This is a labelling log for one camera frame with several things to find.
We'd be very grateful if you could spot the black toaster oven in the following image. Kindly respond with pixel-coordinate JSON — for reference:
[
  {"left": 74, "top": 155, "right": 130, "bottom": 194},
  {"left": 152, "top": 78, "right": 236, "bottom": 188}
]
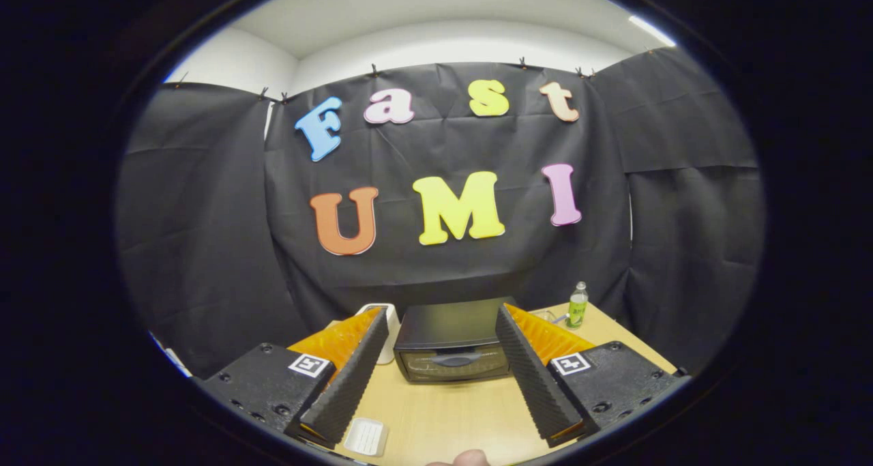
[{"left": 394, "top": 297, "right": 517, "bottom": 383}]

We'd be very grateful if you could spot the ceiling light panel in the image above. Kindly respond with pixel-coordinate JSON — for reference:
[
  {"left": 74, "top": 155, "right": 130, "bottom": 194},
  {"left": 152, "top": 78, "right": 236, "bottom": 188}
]
[{"left": 629, "top": 14, "right": 677, "bottom": 48}]

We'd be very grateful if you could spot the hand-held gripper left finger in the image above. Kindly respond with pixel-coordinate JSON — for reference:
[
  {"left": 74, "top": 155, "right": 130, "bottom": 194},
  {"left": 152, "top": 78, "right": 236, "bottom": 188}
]
[{"left": 198, "top": 307, "right": 389, "bottom": 450}]

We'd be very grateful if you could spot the white rectangular dish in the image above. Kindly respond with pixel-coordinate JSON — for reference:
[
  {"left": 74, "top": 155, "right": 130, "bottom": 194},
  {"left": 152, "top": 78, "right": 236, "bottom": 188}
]
[{"left": 342, "top": 417, "right": 389, "bottom": 457}]

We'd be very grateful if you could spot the green label drink bottle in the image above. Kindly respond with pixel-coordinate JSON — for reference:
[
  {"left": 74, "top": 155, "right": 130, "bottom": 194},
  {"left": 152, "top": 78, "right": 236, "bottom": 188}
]
[{"left": 567, "top": 281, "right": 589, "bottom": 330}]

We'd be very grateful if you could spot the white pop-up toaster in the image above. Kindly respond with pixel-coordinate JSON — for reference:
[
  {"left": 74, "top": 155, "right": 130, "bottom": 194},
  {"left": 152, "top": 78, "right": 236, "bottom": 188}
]
[{"left": 355, "top": 303, "right": 400, "bottom": 365}]

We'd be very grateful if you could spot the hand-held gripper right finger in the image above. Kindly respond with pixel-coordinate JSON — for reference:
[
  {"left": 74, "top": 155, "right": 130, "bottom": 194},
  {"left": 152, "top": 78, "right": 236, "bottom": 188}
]
[{"left": 495, "top": 304, "right": 690, "bottom": 448}]

